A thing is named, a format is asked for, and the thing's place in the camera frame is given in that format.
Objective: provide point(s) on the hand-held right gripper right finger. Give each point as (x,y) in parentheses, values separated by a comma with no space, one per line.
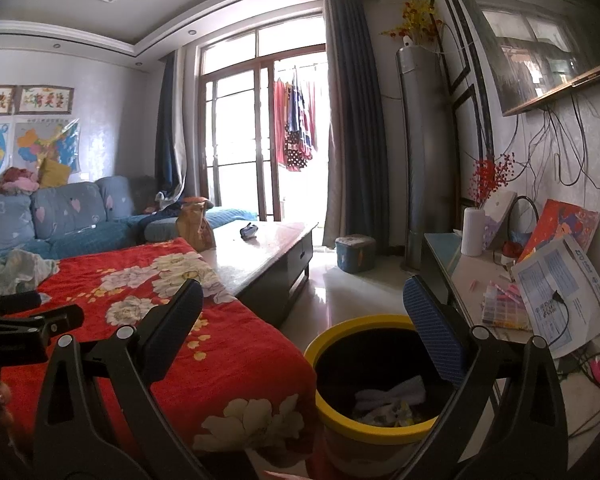
(430,320)

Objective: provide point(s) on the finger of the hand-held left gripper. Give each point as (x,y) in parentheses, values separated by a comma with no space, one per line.
(40,321)
(20,302)

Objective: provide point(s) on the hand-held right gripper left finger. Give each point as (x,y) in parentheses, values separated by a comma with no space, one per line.
(177,320)

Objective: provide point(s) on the white yellow printed wrapper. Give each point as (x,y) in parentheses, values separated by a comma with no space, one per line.
(385,415)

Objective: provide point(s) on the yellow rimmed black bin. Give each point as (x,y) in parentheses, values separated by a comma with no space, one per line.
(330,395)

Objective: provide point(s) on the person's left hand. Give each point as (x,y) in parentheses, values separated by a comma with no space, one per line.
(1,400)

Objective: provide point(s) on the crumpled grey-green cloth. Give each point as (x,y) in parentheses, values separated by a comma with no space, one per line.
(15,270)

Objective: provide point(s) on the glass top television cabinet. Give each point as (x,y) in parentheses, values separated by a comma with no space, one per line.
(460,265)

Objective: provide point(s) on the red floral blanket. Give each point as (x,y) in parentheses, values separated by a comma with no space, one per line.
(130,270)

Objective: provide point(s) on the colourful bead box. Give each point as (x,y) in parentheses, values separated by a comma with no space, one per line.
(505,307)

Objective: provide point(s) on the brown paper bag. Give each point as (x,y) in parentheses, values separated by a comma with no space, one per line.
(196,225)

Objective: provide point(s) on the white vase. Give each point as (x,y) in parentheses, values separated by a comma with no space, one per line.
(471,232)

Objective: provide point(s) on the blue patterned sofa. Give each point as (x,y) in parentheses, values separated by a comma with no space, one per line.
(65,215)

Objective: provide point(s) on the blue storage box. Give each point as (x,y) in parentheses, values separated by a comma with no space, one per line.
(355,255)

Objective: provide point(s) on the glossy coffee table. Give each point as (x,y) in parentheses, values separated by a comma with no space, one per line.
(270,255)

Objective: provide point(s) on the small dark case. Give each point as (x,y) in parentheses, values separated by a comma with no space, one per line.
(249,231)

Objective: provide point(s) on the dark clothes heap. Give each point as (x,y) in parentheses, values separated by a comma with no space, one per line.
(162,205)

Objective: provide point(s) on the pink red clothes pile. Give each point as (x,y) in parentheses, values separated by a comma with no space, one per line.
(17,180)

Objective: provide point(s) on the white board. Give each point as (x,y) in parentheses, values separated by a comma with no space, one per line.
(500,215)

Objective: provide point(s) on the yellow pillow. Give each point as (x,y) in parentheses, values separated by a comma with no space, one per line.
(55,174)

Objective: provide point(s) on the red berry branches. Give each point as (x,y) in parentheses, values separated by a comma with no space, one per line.
(487,177)

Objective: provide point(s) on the white blue printed carton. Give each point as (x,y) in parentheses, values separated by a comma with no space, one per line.
(580,280)

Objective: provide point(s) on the country map poster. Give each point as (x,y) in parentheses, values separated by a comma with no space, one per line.
(45,145)

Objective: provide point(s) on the grey tower air conditioner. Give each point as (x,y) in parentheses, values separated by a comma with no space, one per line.
(425,160)

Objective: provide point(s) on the red picture book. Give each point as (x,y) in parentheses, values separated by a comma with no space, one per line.
(565,225)

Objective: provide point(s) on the dark blue curtain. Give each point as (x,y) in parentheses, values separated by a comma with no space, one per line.
(170,125)

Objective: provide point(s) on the grey curtain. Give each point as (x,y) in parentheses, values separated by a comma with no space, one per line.
(355,125)

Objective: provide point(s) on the brown framed glass door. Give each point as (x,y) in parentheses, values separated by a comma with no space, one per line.
(235,110)

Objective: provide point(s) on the hanging colourful clothes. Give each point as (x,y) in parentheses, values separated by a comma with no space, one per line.
(297,120)

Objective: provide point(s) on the yellow artificial flowers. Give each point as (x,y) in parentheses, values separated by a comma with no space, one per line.
(415,20)

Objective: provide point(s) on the wall mounted television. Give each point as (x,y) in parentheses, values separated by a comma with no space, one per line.
(540,35)

